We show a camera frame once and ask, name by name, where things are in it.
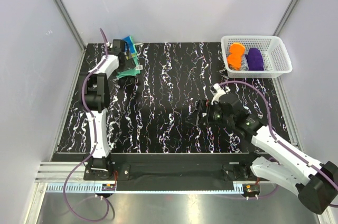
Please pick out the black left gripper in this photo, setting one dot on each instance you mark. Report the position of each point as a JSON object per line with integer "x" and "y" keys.
{"x": 129, "y": 63}

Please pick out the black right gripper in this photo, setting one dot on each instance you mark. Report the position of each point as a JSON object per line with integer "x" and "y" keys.
{"x": 204, "y": 106}

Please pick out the teal and blue towel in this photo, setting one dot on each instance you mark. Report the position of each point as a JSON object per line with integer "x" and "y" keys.
{"x": 132, "y": 67}

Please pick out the orange and grey towel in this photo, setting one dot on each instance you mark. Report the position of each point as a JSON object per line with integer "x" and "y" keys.
{"x": 236, "y": 52}

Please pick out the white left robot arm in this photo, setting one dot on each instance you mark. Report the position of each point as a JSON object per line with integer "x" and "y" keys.
{"x": 95, "y": 98}

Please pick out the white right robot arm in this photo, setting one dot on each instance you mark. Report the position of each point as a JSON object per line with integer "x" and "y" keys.
{"x": 313, "y": 182}

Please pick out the white blue rolled towel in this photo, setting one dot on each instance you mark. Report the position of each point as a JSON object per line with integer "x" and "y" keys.
{"x": 244, "y": 65}

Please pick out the white plastic basket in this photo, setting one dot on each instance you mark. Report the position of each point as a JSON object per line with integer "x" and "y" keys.
{"x": 276, "y": 58}

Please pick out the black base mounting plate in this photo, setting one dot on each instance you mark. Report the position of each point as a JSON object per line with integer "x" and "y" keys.
{"x": 133, "y": 167}

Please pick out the purple rolled towel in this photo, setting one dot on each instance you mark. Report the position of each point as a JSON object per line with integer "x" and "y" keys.
{"x": 255, "y": 60}

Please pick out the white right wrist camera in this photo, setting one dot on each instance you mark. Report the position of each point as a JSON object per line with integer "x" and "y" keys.
{"x": 217, "y": 92}

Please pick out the aluminium frame rail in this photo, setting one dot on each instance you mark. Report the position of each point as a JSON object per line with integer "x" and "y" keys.
{"x": 59, "y": 171}

